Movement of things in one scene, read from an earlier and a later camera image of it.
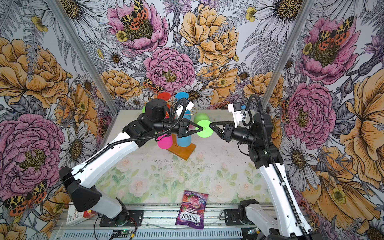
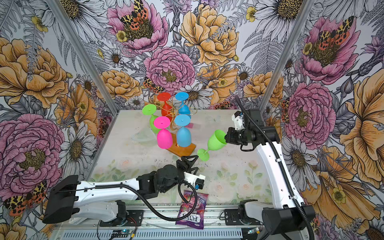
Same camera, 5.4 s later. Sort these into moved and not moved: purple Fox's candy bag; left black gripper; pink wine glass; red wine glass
Moved: left black gripper
Not moved: pink wine glass; red wine glass; purple Fox's candy bag
